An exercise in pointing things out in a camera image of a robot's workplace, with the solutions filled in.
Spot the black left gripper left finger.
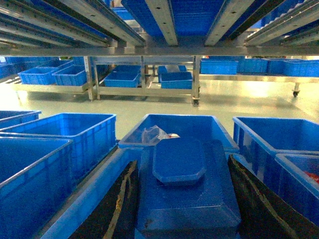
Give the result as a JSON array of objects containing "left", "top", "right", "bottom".
[{"left": 69, "top": 160, "right": 139, "bottom": 239}]

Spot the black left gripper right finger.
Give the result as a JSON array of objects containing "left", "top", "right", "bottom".
[{"left": 228, "top": 154, "right": 319, "bottom": 239}]

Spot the blue bottle-shaped plastic part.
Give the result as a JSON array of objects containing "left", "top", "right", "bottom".
[{"left": 136, "top": 137, "right": 241, "bottom": 239}]

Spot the blue bin right of target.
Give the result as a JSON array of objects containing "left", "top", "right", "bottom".
[{"left": 233, "top": 117, "right": 319, "bottom": 194}]

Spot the blue bin of target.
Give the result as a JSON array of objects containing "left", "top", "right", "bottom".
[
  {"left": 0, "top": 113, "right": 117, "bottom": 183},
  {"left": 233, "top": 117, "right": 319, "bottom": 194}
]

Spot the blue bin left of target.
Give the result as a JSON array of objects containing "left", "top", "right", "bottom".
[{"left": 0, "top": 113, "right": 117, "bottom": 183}]

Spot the distant steel shelf cart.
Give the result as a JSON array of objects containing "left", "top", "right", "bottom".
[{"left": 1, "top": 56, "right": 200, "bottom": 107}]

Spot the stainless steel shelf rack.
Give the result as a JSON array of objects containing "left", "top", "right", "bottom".
[{"left": 0, "top": 0, "right": 319, "bottom": 56}]

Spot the clear plastic bag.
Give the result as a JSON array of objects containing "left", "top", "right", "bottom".
[{"left": 141, "top": 125, "right": 179, "bottom": 144}]

